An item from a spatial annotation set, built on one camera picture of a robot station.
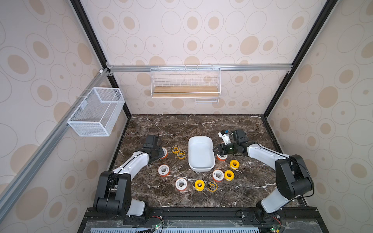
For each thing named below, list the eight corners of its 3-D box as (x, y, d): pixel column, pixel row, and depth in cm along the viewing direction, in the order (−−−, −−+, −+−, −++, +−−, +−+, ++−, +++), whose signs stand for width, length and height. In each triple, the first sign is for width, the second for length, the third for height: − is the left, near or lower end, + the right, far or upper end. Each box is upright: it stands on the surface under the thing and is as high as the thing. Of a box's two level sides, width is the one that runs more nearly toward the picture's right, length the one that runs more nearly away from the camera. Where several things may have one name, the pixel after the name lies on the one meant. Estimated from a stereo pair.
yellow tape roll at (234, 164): (230, 169, 92) (230, 168, 91) (228, 161, 96) (229, 159, 94) (239, 169, 92) (240, 168, 91) (237, 161, 96) (238, 159, 94)
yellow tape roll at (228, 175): (224, 180, 88) (225, 179, 86) (223, 171, 92) (224, 170, 90) (234, 180, 88) (235, 179, 86) (232, 171, 92) (233, 170, 90)
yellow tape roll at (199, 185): (194, 191, 84) (194, 189, 82) (194, 180, 88) (194, 179, 86) (205, 191, 84) (205, 189, 82) (204, 180, 88) (204, 179, 86)
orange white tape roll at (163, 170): (157, 176, 89) (157, 175, 87) (159, 166, 94) (158, 164, 92) (169, 176, 89) (168, 175, 87) (170, 166, 94) (169, 164, 92)
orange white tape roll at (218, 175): (213, 182, 87) (213, 180, 85) (211, 171, 92) (212, 169, 90) (224, 182, 87) (225, 180, 85) (222, 171, 92) (223, 169, 90)
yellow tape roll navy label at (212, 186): (207, 191, 84) (208, 190, 82) (207, 182, 87) (207, 181, 86) (217, 191, 84) (218, 190, 82) (216, 182, 87) (217, 181, 86)
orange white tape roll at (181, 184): (175, 191, 84) (175, 190, 82) (176, 179, 88) (175, 177, 87) (187, 191, 84) (187, 190, 82) (187, 179, 88) (187, 177, 87)
